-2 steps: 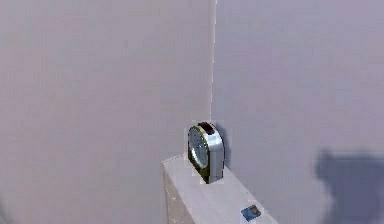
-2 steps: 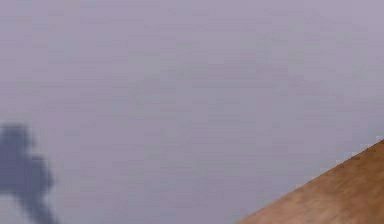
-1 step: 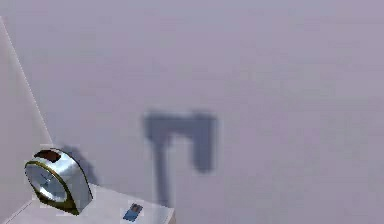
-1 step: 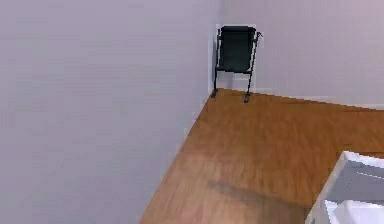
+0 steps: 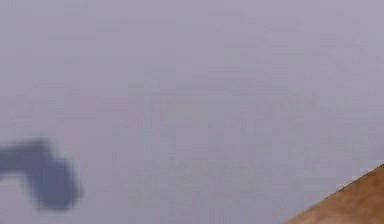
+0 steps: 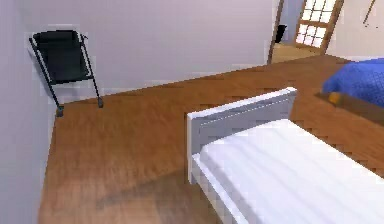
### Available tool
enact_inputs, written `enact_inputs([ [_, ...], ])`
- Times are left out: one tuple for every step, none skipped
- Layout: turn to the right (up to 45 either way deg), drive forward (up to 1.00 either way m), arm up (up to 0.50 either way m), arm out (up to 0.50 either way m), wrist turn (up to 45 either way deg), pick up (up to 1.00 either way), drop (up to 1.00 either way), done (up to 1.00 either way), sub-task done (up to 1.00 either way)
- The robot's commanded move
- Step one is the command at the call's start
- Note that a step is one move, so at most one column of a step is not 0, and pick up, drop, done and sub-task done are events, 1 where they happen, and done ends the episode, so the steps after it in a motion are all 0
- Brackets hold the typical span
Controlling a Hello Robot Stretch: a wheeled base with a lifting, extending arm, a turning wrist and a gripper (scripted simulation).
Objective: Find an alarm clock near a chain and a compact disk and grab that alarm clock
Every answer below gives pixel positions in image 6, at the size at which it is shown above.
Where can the white bed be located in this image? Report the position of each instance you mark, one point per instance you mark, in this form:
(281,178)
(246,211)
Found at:
(286,166)

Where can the wooden door with glass panes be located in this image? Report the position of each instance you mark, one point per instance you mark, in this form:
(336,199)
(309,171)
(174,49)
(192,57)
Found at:
(315,25)

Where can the black laundry hamper on frame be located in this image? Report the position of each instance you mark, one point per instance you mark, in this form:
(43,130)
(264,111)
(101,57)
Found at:
(62,55)

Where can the blue bed with wooden frame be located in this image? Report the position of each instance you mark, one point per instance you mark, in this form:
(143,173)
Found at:
(361,81)

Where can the thin brown stick on wall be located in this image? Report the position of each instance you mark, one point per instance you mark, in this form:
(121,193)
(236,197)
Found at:
(369,12)

